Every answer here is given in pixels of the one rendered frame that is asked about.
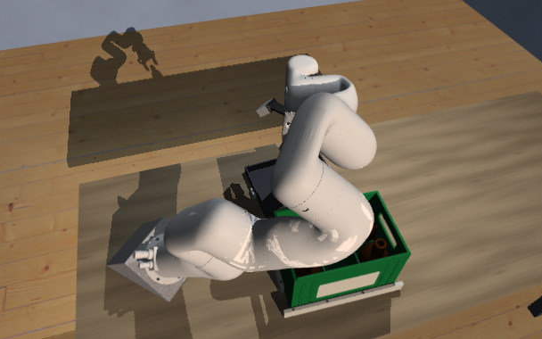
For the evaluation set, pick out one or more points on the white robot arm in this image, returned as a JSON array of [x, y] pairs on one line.
[[341, 215]]

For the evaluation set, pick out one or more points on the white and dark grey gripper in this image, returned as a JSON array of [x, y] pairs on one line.
[[286, 124]]

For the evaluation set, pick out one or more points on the green bottle crate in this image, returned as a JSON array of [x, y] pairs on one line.
[[349, 276]]

